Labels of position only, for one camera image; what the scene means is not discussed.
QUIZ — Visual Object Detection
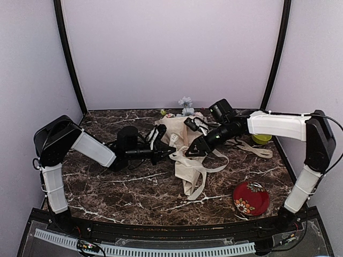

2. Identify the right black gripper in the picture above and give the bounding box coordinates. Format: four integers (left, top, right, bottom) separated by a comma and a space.
185, 122, 233, 156

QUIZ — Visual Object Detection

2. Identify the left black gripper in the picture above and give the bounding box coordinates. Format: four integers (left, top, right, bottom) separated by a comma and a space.
126, 142, 176, 165

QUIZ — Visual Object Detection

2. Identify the white printed ribbon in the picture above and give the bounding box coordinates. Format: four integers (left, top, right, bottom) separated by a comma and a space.
168, 132, 273, 201

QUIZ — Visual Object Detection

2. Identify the beige wrapping paper sheet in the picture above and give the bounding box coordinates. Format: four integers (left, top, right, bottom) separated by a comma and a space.
155, 114, 219, 201

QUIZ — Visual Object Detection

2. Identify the pink fake rose stem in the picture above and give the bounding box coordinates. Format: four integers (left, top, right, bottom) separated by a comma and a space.
193, 112, 204, 118

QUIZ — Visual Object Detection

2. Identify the blue fake flower stem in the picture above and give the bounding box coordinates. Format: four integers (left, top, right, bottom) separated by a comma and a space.
178, 96, 195, 117

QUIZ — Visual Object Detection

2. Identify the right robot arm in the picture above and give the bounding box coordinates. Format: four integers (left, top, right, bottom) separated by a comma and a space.
186, 99, 337, 232

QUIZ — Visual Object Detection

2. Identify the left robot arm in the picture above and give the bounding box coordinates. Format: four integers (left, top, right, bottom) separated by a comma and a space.
33, 115, 176, 233

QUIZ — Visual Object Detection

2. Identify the yellow-green cup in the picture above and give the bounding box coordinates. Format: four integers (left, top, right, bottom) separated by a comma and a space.
251, 134, 272, 145

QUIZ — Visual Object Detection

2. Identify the red floral plate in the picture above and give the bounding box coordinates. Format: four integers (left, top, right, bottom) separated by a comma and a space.
233, 182, 270, 216

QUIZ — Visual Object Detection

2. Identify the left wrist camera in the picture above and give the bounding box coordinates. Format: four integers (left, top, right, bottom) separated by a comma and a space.
147, 124, 167, 150

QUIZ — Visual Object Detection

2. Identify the black front table rail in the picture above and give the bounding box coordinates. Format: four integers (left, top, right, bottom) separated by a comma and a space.
32, 208, 319, 243

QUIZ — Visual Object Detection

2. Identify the white slotted cable duct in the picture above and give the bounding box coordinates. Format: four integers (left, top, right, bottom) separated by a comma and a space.
34, 229, 256, 256

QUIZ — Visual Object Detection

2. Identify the right black frame post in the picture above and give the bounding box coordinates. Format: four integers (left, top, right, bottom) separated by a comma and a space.
260, 0, 292, 110

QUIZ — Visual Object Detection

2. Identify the black frame post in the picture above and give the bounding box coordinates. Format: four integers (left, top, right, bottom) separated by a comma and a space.
260, 0, 292, 110
53, 0, 88, 116

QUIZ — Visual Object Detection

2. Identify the left black frame post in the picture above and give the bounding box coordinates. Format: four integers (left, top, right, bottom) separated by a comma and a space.
53, 0, 88, 116

